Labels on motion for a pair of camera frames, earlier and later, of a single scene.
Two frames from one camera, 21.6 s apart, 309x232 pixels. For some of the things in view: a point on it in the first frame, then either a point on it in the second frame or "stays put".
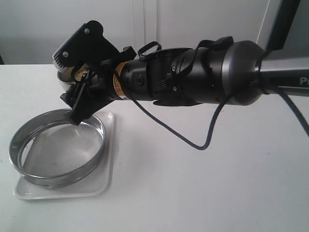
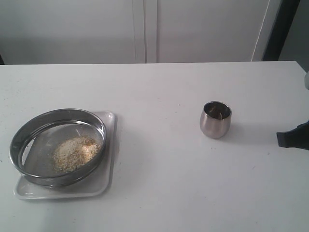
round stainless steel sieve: x=49 y=150 stays put
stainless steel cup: x=66 y=77 → x=215 y=119
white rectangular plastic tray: x=96 y=183 stays put
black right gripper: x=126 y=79 → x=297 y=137
